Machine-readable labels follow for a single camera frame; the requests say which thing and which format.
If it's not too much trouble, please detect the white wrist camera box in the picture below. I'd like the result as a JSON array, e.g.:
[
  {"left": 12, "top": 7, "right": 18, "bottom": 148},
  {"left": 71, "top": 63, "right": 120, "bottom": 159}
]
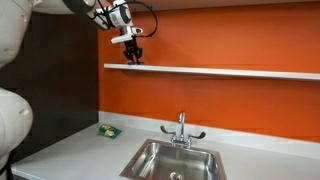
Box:
[{"left": 110, "top": 27, "right": 144, "bottom": 45}]

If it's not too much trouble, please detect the white backsplash strip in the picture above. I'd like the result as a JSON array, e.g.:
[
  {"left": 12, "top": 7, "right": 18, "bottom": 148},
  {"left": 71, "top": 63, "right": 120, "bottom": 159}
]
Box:
[{"left": 97, "top": 110, "right": 320, "bottom": 161}]

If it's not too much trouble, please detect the chrome faucet with black handles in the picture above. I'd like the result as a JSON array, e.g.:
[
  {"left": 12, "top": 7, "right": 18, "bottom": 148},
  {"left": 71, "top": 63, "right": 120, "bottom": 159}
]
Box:
[{"left": 159, "top": 111, "right": 207, "bottom": 148}]

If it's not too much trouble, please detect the dark wood cabinet panel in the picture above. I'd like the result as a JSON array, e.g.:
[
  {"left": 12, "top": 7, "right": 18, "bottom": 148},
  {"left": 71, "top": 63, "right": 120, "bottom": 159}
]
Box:
[{"left": 0, "top": 12, "right": 100, "bottom": 165}]

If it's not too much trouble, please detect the green snack packet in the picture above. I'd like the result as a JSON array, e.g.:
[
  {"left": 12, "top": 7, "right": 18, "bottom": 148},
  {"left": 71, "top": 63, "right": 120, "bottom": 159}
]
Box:
[{"left": 97, "top": 123, "right": 123, "bottom": 140}]

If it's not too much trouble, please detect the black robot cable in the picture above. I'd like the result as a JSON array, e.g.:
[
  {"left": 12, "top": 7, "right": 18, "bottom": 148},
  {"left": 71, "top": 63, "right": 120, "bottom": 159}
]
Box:
[{"left": 96, "top": 0, "right": 159, "bottom": 39}]

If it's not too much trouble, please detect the thin white wall shelf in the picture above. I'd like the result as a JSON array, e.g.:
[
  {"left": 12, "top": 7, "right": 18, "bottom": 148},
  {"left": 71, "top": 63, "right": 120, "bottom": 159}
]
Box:
[{"left": 103, "top": 62, "right": 320, "bottom": 82}]

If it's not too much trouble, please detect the stainless steel sink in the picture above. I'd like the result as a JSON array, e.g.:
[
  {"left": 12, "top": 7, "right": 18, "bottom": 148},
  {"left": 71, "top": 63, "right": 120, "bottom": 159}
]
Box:
[{"left": 119, "top": 138, "right": 228, "bottom": 180}]

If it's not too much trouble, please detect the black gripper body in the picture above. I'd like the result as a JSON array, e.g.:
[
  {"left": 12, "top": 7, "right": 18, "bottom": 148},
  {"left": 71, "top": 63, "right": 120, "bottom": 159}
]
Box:
[{"left": 124, "top": 35, "right": 142, "bottom": 56}]

